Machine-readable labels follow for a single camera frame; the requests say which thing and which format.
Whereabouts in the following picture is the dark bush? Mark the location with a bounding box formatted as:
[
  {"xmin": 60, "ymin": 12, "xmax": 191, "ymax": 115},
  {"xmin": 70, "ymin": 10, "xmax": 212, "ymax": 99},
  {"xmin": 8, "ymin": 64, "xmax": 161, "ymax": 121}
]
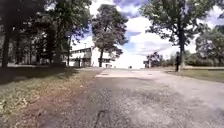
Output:
[{"xmin": 144, "ymin": 51, "xmax": 164, "ymax": 69}]

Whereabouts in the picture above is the grass verge with fallen leaves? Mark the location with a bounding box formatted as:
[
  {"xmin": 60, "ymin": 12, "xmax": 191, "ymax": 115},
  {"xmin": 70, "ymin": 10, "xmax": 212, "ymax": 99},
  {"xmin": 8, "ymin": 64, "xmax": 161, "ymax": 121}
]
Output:
[{"xmin": 0, "ymin": 66, "xmax": 104, "ymax": 128}]

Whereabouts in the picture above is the tall pine tree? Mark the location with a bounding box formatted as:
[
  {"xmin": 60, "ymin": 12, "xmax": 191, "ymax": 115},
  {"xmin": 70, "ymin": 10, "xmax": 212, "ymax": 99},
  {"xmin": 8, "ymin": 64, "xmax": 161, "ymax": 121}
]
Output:
[{"xmin": 91, "ymin": 3, "xmax": 129, "ymax": 69}]

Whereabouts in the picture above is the row of trees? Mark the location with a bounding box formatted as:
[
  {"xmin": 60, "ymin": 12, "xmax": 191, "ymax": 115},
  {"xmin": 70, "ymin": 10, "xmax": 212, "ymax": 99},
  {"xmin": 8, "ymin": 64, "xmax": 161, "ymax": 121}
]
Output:
[{"xmin": 184, "ymin": 26, "xmax": 224, "ymax": 68}]

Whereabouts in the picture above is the group of dark trees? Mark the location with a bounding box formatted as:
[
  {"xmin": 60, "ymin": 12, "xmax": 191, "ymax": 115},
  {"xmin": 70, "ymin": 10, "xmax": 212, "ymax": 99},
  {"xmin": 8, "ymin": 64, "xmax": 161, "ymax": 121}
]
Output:
[{"xmin": 0, "ymin": 0, "xmax": 93, "ymax": 69}]

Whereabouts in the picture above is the white building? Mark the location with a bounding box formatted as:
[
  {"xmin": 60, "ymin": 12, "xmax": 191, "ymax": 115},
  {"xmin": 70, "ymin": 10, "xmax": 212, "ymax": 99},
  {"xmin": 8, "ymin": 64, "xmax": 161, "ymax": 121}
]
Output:
[{"xmin": 64, "ymin": 46, "xmax": 116, "ymax": 69}]

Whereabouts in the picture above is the green grass field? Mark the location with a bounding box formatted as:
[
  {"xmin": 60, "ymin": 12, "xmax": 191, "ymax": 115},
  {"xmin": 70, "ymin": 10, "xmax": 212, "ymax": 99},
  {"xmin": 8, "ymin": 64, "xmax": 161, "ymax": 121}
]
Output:
[{"xmin": 166, "ymin": 67, "xmax": 224, "ymax": 84}]

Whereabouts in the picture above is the grey asphalt road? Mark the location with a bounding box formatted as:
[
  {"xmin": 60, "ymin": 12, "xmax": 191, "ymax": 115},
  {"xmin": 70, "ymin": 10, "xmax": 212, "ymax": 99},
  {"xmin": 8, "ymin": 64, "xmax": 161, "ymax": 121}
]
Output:
[{"xmin": 33, "ymin": 68, "xmax": 224, "ymax": 128}]

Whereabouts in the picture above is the large leafy tree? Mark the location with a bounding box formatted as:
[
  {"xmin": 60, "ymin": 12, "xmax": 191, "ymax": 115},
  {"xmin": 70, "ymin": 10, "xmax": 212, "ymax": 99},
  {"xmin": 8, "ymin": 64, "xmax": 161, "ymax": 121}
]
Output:
[{"xmin": 139, "ymin": 0, "xmax": 224, "ymax": 73}]

